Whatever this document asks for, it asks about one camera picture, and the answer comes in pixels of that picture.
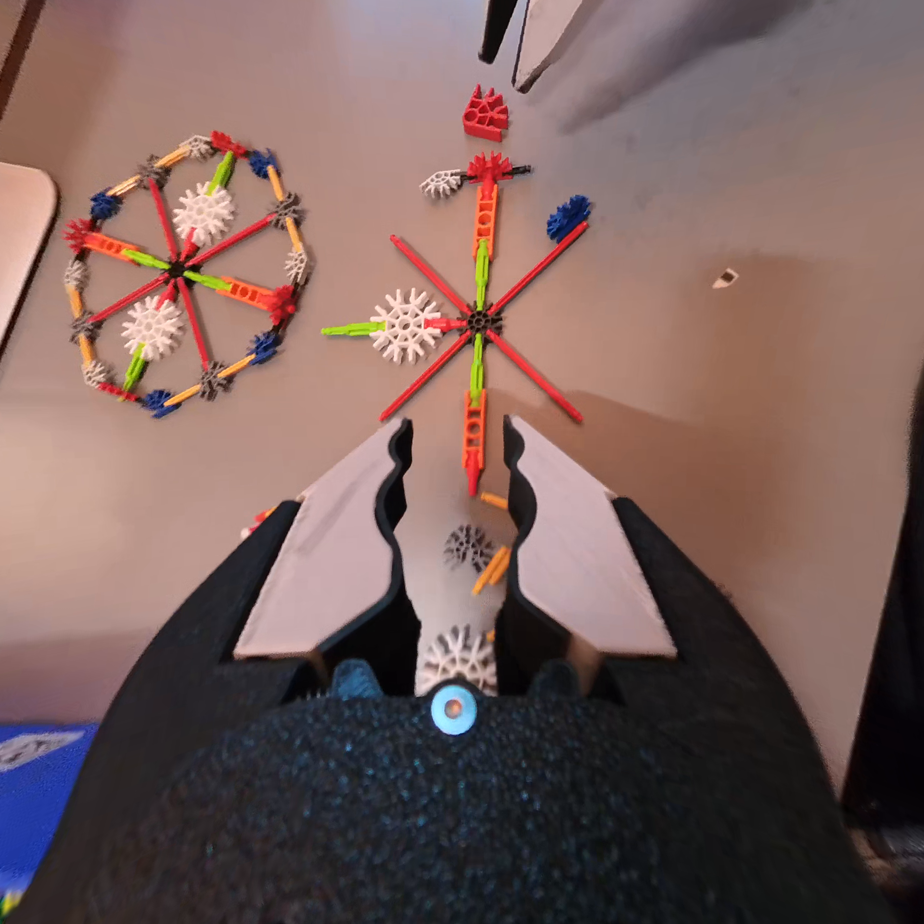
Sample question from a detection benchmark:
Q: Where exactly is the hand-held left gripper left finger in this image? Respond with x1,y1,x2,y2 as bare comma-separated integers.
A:
232,416,416,680

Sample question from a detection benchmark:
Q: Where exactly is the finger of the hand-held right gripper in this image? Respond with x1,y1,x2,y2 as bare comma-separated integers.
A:
511,0,605,95
478,0,521,66

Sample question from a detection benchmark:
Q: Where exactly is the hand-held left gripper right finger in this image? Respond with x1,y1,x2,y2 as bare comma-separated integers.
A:
501,415,680,690

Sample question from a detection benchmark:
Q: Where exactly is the orange ladder connector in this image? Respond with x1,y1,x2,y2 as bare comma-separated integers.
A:
473,184,501,259

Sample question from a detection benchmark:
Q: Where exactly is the half-built spoke toy model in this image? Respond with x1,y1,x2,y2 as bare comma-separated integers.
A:
321,150,593,499

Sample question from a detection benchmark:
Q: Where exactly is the small red toy piece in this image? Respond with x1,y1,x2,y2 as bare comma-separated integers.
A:
462,85,508,140

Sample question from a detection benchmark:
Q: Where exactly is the dark grey snowflake connector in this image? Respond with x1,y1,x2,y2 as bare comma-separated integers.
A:
443,525,498,571

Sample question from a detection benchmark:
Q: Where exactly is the large white snowflake connector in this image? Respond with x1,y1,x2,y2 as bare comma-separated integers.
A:
416,624,499,697

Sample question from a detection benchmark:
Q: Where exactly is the dark printed t-shirt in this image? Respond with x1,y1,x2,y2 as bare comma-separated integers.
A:
841,383,924,924

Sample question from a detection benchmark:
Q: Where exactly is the colourful toy wheel model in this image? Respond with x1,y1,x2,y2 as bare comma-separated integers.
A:
61,130,315,421

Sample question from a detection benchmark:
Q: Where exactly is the white printed tag sticker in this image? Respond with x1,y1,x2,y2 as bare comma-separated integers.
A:
0,731,86,773

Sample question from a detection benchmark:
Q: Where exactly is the white flat stand base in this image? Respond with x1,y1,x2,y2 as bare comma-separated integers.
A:
0,162,59,355

